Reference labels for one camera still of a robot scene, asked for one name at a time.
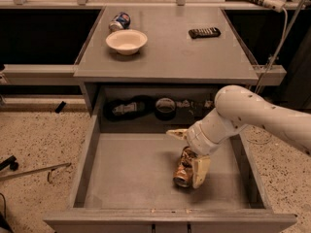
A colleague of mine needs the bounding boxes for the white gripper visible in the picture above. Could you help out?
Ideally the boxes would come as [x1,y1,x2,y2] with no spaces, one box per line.
[166,116,225,188]

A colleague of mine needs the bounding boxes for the crushed orange soda can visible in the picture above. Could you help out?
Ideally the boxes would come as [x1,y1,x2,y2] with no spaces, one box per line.
[173,147,197,188]

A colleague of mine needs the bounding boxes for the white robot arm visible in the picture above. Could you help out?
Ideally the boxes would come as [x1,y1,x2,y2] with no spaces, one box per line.
[167,85,311,188]

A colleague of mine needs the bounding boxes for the open grey top drawer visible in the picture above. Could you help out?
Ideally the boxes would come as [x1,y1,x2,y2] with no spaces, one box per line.
[44,116,296,233]

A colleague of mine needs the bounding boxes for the grey cabinet with counter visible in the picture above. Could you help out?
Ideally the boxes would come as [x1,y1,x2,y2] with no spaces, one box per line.
[75,5,258,133]

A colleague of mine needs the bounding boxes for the crushed blue soda can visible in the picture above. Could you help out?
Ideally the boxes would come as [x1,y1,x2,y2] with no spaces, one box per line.
[109,12,131,32]

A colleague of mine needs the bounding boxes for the crumpled paper scraps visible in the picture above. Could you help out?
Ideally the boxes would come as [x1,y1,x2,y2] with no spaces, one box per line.
[176,99,214,117]

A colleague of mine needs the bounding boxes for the black remote control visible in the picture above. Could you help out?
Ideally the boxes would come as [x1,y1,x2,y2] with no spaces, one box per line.
[189,27,221,39]

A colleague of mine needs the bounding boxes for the white bowl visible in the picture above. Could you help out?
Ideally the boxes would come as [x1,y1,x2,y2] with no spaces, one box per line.
[106,29,148,55]

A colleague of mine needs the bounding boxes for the metal rod on floor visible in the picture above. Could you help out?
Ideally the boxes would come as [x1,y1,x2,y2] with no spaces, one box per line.
[0,162,71,182]

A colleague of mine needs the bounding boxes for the black cable bundle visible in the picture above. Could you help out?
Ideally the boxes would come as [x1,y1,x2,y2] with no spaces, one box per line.
[103,94,156,122]

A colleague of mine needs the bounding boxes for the white cable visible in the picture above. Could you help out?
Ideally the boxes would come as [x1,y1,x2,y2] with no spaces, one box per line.
[246,7,290,146]

